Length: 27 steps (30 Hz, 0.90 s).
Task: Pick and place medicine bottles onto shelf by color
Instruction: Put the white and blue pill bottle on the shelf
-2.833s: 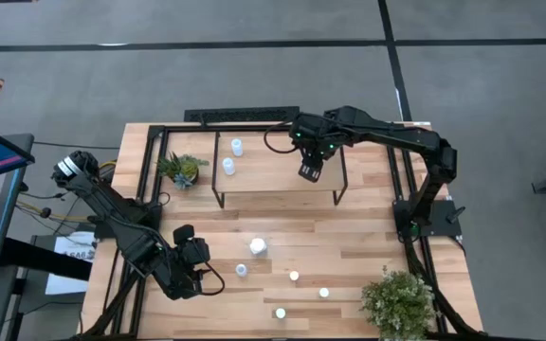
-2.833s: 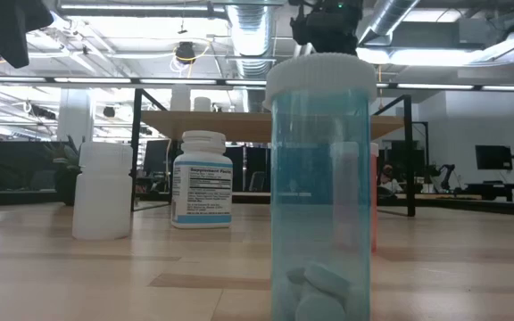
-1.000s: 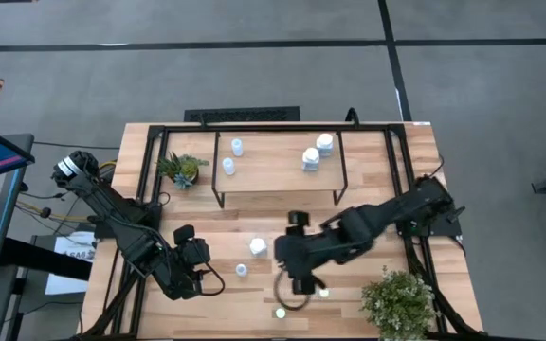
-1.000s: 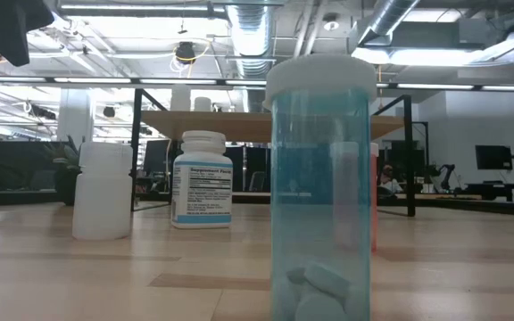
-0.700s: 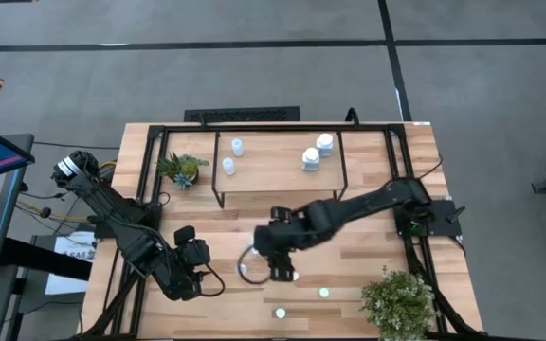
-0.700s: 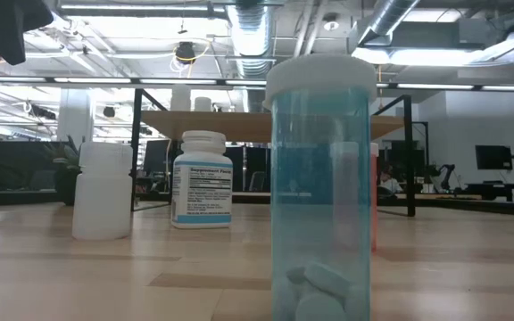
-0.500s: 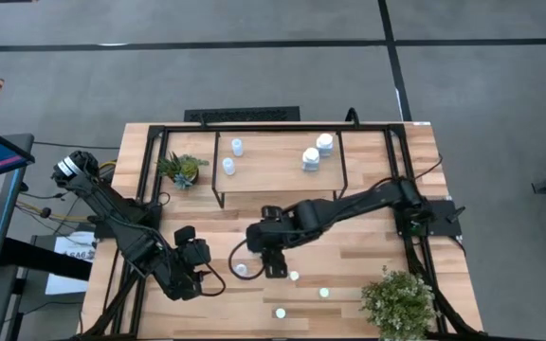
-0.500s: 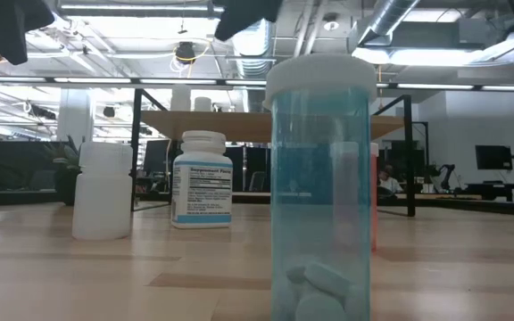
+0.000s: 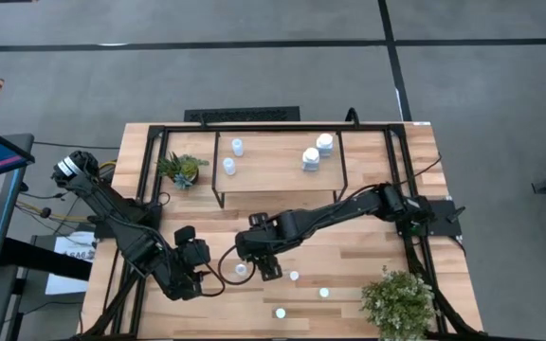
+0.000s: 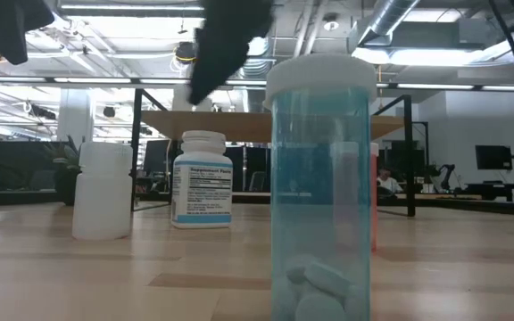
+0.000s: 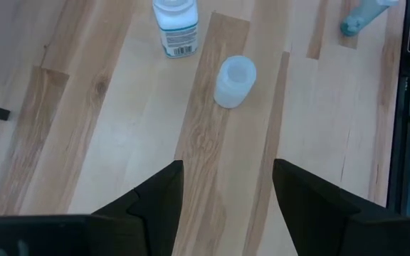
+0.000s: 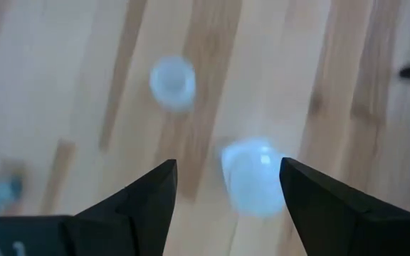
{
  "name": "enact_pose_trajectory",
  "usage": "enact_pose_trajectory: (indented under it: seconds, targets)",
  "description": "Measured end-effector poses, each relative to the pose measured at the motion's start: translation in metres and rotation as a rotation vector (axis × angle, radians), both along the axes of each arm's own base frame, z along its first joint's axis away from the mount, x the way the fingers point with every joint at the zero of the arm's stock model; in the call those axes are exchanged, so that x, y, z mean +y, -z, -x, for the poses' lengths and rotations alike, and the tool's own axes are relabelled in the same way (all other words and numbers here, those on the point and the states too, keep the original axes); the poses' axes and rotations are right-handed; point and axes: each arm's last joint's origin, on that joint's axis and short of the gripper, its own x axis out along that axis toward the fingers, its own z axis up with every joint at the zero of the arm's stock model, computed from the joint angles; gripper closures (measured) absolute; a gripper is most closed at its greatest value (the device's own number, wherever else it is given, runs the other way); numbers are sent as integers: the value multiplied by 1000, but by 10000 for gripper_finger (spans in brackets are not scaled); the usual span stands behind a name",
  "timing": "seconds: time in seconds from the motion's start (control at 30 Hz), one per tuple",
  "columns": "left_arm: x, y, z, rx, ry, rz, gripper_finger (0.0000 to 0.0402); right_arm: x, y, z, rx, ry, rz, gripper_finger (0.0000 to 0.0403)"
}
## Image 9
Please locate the blue transparent pill bottle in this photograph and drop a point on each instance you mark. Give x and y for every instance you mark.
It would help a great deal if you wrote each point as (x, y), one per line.
(280, 313)

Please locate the plain white plastic bottle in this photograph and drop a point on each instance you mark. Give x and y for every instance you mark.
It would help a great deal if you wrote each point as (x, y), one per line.
(241, 269)
(237, 147)
(229, 166)

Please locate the succulent plant in black pot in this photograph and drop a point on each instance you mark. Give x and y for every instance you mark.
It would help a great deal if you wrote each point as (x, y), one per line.
(182, 169)

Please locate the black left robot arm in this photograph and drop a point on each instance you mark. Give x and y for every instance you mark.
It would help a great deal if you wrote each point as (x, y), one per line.
(112, 208)

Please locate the white paper sheet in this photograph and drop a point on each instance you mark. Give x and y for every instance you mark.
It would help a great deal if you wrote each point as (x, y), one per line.
(71, 256)

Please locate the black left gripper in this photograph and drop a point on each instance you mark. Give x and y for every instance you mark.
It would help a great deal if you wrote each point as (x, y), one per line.
(196, 253)

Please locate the wooden shelf black metal legs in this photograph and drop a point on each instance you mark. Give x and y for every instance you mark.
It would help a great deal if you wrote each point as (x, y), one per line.
(273, 166)

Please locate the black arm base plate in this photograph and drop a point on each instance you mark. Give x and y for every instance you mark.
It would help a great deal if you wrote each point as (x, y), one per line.
(443, 218)

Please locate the leafy plant white flowers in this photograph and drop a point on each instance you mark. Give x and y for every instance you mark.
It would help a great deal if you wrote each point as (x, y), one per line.
(398, 303)

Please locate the white supplement bottle blue label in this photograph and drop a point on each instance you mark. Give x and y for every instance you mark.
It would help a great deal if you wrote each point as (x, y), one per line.
(324, 144)
(310, 159)

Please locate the black metal table frame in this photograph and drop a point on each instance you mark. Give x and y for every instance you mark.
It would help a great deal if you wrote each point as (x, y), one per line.
(273, 128)

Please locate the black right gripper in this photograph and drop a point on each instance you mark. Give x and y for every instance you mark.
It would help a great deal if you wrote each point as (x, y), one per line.
(259, 241)

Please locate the red transparent pill bottle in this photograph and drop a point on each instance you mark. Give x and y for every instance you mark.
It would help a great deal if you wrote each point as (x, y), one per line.
(294, 275)

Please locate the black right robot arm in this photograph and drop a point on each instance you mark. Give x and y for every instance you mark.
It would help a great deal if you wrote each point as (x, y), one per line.
(349, 206)

